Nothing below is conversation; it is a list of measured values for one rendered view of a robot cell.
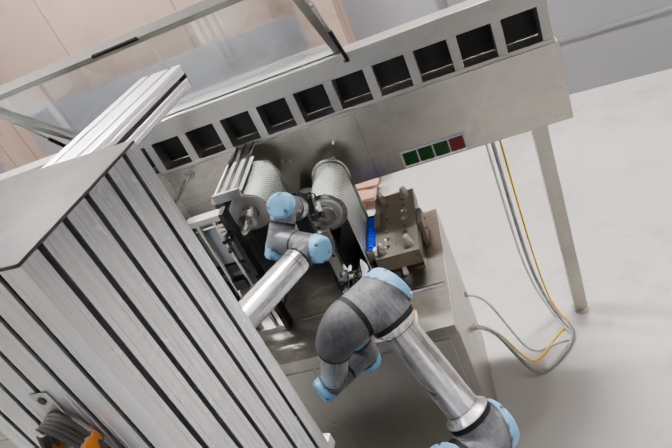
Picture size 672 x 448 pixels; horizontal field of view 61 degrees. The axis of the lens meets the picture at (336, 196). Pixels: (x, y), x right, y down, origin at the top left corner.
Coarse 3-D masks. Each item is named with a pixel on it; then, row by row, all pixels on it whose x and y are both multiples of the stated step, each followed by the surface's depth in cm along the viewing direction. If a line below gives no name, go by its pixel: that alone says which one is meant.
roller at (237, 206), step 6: (240, 198) 196; (246, 198) 196; (252, 198) 196; (258, 198) 196; (234, 204) 198; (240, 204) 198; (246, 204) 197; (252, 204) 197; (258, 204) 197; (264, 204) 197; (234, 210) 199; (240, 210) 199; (258, 210) 198; (264, 210) 198; (234, 216) 200; (264, 216) 200; (258, 222) 201; (264, 222) 201; (258, 228) 203
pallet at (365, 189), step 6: (372, 180) 438; (378, 180) 435; (360, 186) 438; (366, 186) 434; (372, 186) 433; (360, 192) 431; (366, 192) 427; (372, 192) 424; (366, 198) 420; (372, 198) 419; (366, 204) 429; (366, 210) 426
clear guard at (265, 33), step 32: (256, 0) 162; (288, 0) 166; (192, 32) 170; (224, 32) 175; (256, 32) 179; (288, 32) 184; (96, 64) 175; (128, 64) 179; (160, 64) 184; (192, 64) 189; (224, 64) 194; (256, 64) 199; (288, 64) 205; (32, 96) 184; (64, 96) 189; (96, 96) 194; (192, 96) 212; (64, 128) 212
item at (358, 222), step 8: (352, 192) 216; (352, 200) 212; (352, 208) 208; (360, 208) 221; (352, 216) 205; (360, 216) 217; (352, 224) 201; (360, 224) 213; (360, 232) 209; (360, 240) 206
